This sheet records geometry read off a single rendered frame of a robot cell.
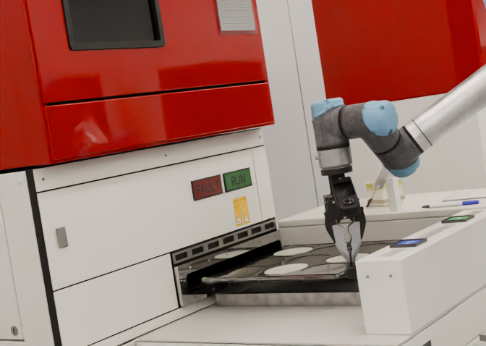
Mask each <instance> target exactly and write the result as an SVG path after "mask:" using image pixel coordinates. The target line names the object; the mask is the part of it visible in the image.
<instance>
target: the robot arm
mask: <svg viewBox="0 0 486 346"><path fill-rule="evenodd" d="M485 107H486V64H485V65H484V66H482V67H481V68H479V69H478V70H477V71H476V72H474V73H473V74H472V75H470V76H469V77H468V78H467V79H465V80H464V81H462V82H461V83H459V84H458V85H457V86H456V87H455V88H453V89H452V90H450V91H449V92H447V93H446V94H445V95H444V96H442V97H441V98H439V99H438V100H437V101H436V102H435V103H433V104H432V105H430V106H429V107H427V108H426V109H425V110H424V111H422V112H421V113H420V114H418V115H417V116H416V117H415V118H413V119H412V120H411V121H409V122H408V123H406V124H405V125H404V126H403V127H401V128H400V129H398V128H397V127H398V113H397V112H396V107H395V106H394V105H393V104H392V103H391V102H390V101H368V102H366V103H360V104H352V105H345V104H344V101H343V99H342V98H331V99H326V100H321V101H314V102H313V103H312V105H311V113H312V125H313V130H314V135H315V144H316V148H317V153H318V154H319V155H317V156H315V159H316V160H318V159H319V167H320V168H321V170H320V171H321V176H328V180H329V185H330V190H331V192H330V194H329V195H324V196H323V200H324V205H325V212H324V215H325V228H326V230H327V232H328V234H329V235H330V236H331V239H332V240H333V242H334V243H335V245H336V247H337V248H338V250H339V252H340V253H341V255H342V256H343V257H344V258H345V259H346V260H347V261H348V262H353V261H354V259H355V258H356V257H357V254H358V252H359V248H360V245H361V242H362V238H363V234H364V231H365V226H366V218H365V214H364V207H363V206H361V207H360V202H359V198H358V197H357V193H356V190H355V189H354V185H353V183H352V180H351V177H345V174H344V173H348V172H353V169H352V165H350V164H352V163H353V161H352V156H351V146H350V143H349V140H350V139H357V138H361V139H362V140H363V141H364V142H365V143H366V145H367V146H368V147H369V149H370V150H371V151H372V152H373V153H374V154H375V155H376V156H377V158H378V159H379V160H380V161H381V163H382V165H383V166H384V167H385V168H386V169H387V170H388V171H389V172H390V173H391V174H392V175H393V176H395V177H399V178H403V177H408V176H410V175H412V174H413V173H415V172H416V169H417V167H419V163H420V159H419V156H420V155H421V154H422V153H424V152H425V151H426V150H427V149H429V148H430V147H432V146H433V145H435V144H436V143H437V142H438V141H440V140H441V139H443V138H444V137H445V136H446V135H448V134H449V133H451V132H452V131H454V130H455V129H456V128H457V127H459V126H460V125H462V124H463V123H465V121H467V120H468V119H470V118H471V117H473V116H474V115H475V114H476V113H478V112H479V111H481V110H482V109H483V108H485ZM353 218H354V219H353ZM342 219H350V220H351V221H352V223H351V224H350V225H349V226H348V227H347V228H348V233H349V234H350V236H351V239H350V246H351V251H350V253H349V252H348V250H347V243H346V241H345V239H344V236H345V234H346V233H345V229H344V227H342V226H341V225H339V224H337V223H340V221H341V220H342ZM336 221H337V222H336Z"/></svg>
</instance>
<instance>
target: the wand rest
mask: <svg viewBox="0 0 486 346"><path fill-rule="evenodd" d="M389 174H390V172H389V171H388V170H387V169H386V168H385V167H384V166H382V167H381V169H380V171H379V173H378V176H377V178H376V180H375V183H374V185H373V187H374V188H377V189H378V190H379V189H383V188H384V186H385V183H386V187H387V193H388V202H389V207H390V212H393V211H400V210H401V209H402V207H401V197H400V192H399V187H398V177H389V178H388V175H389Z"/></svg>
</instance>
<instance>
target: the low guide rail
mask: <svg viewBox="0 0 486 346"><path fill-rule="evenodd" d="M216 302H217V306H336V305H361V300H360V295H359V290H321V291H277V292H220V293H217V294H216Z"/></svg>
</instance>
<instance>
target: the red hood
mask: <svg viewBox="0 0 486 346"><path fill-rule="evenodd" d="M274 124H275V120H274V115H273V106H272V101H271V96H270V87H269V82H268V73H267V68H266V63H265V55H264V49H263V40H262V36H261V30H260V21H259V17H258V11H257V2H256V0H0V171H1V170H7V169H16V168H22V167H28V166H43V165H49V164H57V163H61V162H65V161H73V160H78V159H85V158H90V157H94V156H102V155H106V154H110V153H118V152H122V151H130V150H134V149H138V148H146V147H151V146H155V145H163V144H167V143H174V142H179V141H183V140H191V139H195V138H203V137H207V136H211V135H219V134H224V133H228V132H235V131H240V130H247V129H252V128H256V127H264V126H268V125H274Z"/></svg>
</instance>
